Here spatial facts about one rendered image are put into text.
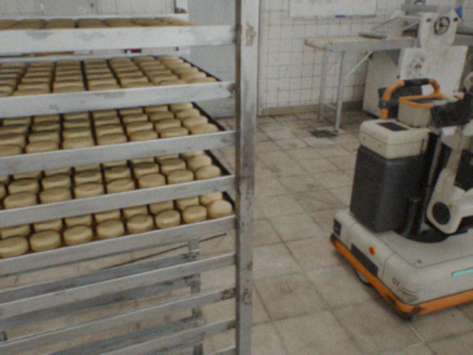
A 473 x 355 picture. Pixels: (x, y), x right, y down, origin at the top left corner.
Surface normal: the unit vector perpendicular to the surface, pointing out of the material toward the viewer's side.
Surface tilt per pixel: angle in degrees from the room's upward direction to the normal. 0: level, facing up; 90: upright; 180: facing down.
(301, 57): 90
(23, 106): 90
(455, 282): 90
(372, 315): 0
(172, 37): 90
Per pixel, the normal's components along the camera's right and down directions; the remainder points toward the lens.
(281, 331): 0.00, -0.91
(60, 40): 0.35, 0.40
